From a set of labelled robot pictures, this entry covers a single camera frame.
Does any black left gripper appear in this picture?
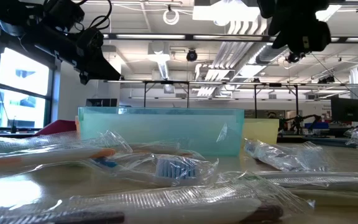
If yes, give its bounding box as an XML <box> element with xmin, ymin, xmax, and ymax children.
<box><xmin>54</xmin><ymin>46</ymin><xmax>121</xmax><ymax>85</ymax></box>

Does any magenta plastic bin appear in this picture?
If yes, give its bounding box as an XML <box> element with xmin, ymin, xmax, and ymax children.
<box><xmin>33</xmin><ymin>119</ymin><xmax>78</xmax><ymax>136</ymax></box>

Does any green wrapped toothbrush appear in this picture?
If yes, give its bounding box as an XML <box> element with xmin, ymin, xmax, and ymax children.
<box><xmin>0</xmin><ymin>129</ymin><xmax>134</xmax><ymax>156</ymax></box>
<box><xmin>218</xmin><ymin>170</ymin><xmax>358</xmax><ymax>207</ymax></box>

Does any large window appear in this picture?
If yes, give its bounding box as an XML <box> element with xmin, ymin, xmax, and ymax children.
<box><xmin>0</xmin><ymin>46</ymin><xmax>57</xmax><ymax>130</ymax></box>

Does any green translucent plastic bin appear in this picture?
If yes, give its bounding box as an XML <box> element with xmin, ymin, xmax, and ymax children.
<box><xmin>77</xmin><ymin>106</ymin><xmax>246</xmax><ymax>158</ymax></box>

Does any orange wrapped toothbrush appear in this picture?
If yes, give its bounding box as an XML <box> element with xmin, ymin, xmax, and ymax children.
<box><xmin>128</xmin><ymin>140</ymin><xmax>206</xmax><ymax>160</ymax></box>
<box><xmin>0</xmin><ymin>145</ymin><xmax>119</xmax><ymax>177</ymax></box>

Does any white ceiling light panel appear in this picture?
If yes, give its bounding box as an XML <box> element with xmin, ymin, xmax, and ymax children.
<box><xmin>193</xmin><ymin>0</ymin><xmax>262</xmax><ymax>22</ymax></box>

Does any purple wrapped toothbrush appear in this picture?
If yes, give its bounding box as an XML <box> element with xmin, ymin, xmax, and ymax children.
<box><xmin>0</xmin><ymin>177</ymin><xmax>316</xmax><ymax>224</ymax></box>

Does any yellow plastic bin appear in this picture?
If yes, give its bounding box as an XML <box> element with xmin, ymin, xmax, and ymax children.
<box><xmin>242</xmin><ymin>118</ymin><xmax>280</xmax><ymax>146</ymax></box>

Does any blue box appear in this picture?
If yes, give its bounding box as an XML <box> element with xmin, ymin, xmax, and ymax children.
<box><xmin>305</xmin><ymin>122</ymin><xmax>331</xmax><ymax>130</ymax></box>

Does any black computer monitor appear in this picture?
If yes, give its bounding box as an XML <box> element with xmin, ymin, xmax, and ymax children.
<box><xmin>330</xmin><ymin>96</ymin><xmax>358</xmax><ymax>123</ymax></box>

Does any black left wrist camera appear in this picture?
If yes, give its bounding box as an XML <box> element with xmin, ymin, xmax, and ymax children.
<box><xmin>75</xmin><ymin>27</ymin><xmax>105</xmax><ymax>52</ymax></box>

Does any black metal frame stand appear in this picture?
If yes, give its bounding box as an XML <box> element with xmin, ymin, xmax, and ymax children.
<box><xmin>104</xmin><ymin>79</ymin><xmax>301</xmax><ymax>119</ymax></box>

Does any white cable coil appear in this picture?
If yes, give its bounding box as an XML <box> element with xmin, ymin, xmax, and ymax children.
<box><xmin>162</xmin><ymin>8</ymin><xmax>180</xmax><ymax>26</ymax></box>

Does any black overhead camera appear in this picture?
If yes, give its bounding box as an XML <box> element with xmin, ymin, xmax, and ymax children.
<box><xmin>185</xmin><ymin>49</ymin><xmax>198</xmax><ymax>62</ymax></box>

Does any black overhead frame rail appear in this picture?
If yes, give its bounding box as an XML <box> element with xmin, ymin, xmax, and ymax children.
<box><xmin>103</xmin><ymin>32</ymin><xmax>358</xmax><ymax>44</ymax></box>

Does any black ceiling camera rig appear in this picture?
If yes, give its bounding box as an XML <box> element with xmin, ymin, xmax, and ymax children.
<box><xmin>286</xmin><ymin>51</ymin><xmax>307</xmax><ymax>65</ymax></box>

